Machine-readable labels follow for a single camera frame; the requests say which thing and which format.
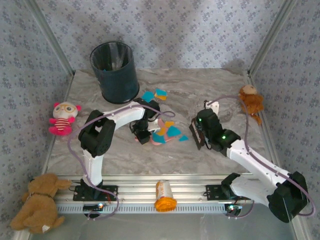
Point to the blue paper scrap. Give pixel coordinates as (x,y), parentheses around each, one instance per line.
(158,138)
(175,131)
(148,96)
(161,92)
(104,70)
(183,138)

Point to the orange paper scrap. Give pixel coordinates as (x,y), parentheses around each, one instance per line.
(161,131)
(169,123)
(160,97)

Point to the cartoon face hand brush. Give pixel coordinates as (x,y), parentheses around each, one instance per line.
(197,135)

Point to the pink dustpan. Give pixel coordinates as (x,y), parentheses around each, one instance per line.
(160,123)

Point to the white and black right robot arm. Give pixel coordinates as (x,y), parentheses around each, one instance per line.
(255,162)

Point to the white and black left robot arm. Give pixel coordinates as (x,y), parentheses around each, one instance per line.
(125,117)

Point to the brown plush monkey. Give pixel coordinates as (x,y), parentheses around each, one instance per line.
(250,101)

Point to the dark blue trash bin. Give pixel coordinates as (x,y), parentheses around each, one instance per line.
(117,80)

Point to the white bottle with orange cap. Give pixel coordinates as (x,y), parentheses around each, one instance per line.
(163,195)

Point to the pink striped plush doll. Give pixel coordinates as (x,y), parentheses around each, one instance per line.
(63,117)

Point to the brown plush dog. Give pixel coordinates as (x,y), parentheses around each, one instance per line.
(37,205)

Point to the aluminium rail base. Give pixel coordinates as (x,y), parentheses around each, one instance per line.
(140,190)

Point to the aluminium frame post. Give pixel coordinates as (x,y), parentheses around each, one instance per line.
(50,37)
(272,37)

